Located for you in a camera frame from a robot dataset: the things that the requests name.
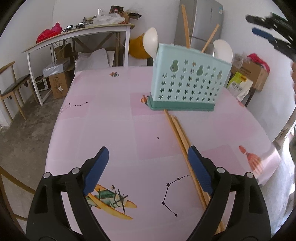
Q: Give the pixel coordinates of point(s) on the wooden chair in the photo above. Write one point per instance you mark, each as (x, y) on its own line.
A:
(10, 92)

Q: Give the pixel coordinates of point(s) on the pink patterned tablecloth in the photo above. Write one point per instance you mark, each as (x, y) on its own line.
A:
(104, 108)

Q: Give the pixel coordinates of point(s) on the grey refrigerator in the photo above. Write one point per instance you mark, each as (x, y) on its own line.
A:
(203, 16)

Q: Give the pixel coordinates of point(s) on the cardboard box under table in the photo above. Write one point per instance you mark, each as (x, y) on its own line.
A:
(60, 83)

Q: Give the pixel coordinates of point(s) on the yellow rice bag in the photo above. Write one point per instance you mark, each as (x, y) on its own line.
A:
(239, 86)

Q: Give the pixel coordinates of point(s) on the person right hand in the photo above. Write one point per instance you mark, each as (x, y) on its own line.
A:
(293, 75)

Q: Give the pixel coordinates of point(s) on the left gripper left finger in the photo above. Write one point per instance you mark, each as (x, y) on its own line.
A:
(47, 218)

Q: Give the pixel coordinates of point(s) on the white sack under table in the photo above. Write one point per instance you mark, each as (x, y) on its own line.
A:
(96, 60)

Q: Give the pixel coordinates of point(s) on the white side table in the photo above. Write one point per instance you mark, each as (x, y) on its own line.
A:
(122, 45)

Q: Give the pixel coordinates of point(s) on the cardboard box by fridge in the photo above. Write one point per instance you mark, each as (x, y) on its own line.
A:
(253, 72)

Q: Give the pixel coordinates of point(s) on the red plastic bag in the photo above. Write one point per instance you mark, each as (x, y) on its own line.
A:
(48, 33)

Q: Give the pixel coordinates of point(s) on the orange yellow bag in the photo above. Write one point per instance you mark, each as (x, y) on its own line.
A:
(136, 48)

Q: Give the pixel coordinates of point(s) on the mint green utensil holder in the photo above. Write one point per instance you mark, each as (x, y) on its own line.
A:
(186, 79)

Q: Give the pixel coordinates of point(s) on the clutter pile on table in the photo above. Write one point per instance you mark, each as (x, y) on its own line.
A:
(115, 16)

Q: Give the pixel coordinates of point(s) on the white plastic ladle spoon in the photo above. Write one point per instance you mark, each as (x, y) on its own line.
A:
(150, 42)

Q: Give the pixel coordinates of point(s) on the white plastic rice paddle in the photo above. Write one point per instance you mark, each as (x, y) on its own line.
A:
(223, 51)

